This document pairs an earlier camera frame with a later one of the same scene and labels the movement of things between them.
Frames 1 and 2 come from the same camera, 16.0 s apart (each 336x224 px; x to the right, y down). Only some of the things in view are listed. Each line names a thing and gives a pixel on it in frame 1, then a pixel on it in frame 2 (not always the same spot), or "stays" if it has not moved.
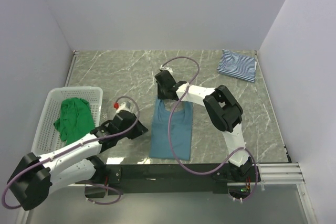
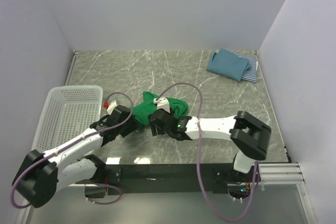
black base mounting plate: (162, 179) stays
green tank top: (76, 119) to (141, 113)
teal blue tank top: (181, 121) to (228, 64)
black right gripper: (161, 96) to (154, 128)
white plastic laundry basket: (46, 138) stays
